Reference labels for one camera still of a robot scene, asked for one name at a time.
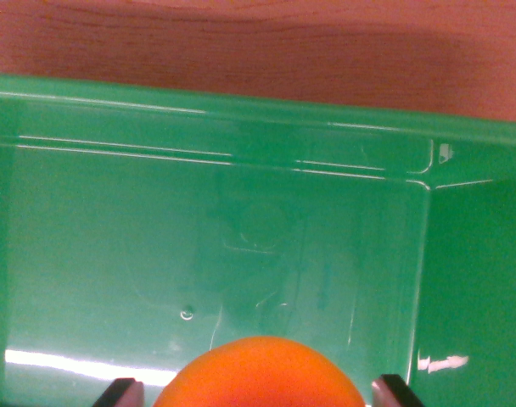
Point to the green plastic tray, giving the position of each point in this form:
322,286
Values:
113,233

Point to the orange yellow apricot fruit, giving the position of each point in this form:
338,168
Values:
262,377

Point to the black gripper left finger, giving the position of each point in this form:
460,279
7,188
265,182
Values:
120,394

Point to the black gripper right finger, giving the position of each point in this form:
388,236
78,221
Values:
396,392

